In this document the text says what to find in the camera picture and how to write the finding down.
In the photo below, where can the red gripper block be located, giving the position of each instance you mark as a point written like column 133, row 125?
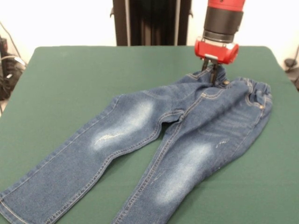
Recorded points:
column 217, row 52

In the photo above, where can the blue denim jeans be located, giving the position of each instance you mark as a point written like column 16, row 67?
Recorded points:
column 163, row 140

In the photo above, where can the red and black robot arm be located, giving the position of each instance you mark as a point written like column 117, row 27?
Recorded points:
column 224, row 21

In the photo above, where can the black metal column stand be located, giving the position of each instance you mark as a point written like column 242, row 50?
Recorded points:
column 151, row 23

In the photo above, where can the black round plug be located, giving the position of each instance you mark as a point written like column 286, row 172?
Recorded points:
column 289, row 62

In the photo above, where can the dark green table cloth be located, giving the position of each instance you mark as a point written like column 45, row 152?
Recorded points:
column 93, row 81

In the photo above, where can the black upright power strip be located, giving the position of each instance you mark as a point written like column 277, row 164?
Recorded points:
column 3, row 46

